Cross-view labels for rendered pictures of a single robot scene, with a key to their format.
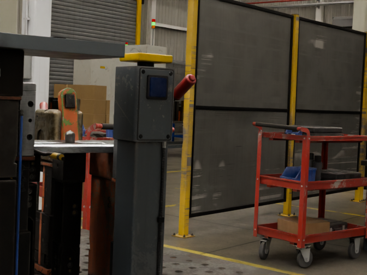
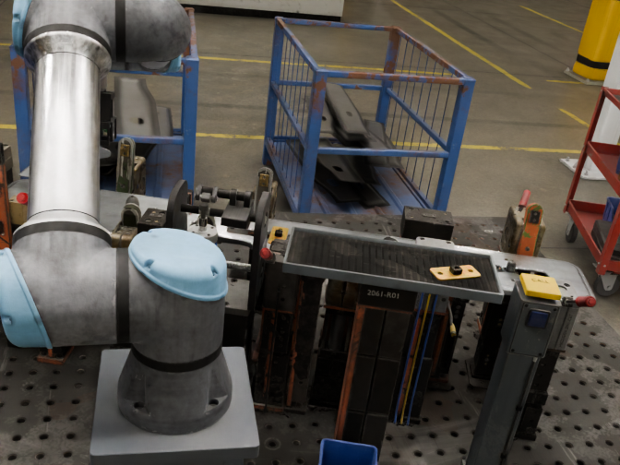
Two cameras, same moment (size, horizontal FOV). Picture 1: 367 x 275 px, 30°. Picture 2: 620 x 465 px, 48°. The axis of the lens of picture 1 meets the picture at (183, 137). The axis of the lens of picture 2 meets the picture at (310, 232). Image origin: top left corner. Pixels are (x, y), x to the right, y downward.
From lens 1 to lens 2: 0.70 m
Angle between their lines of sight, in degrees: 43
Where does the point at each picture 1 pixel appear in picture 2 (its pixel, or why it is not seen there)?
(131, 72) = (518, 300)
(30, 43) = (419, 288)
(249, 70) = not seen: outside the picture
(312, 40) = not seen: outside the picture
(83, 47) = (463, 293)
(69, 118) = (529, 232)
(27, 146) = (440, 305)
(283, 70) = not seen: outside the picture
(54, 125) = (515, 233)
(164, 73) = (548, 308)
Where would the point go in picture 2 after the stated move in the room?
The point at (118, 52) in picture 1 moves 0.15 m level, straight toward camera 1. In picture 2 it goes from (495, 300) to (459, 339)
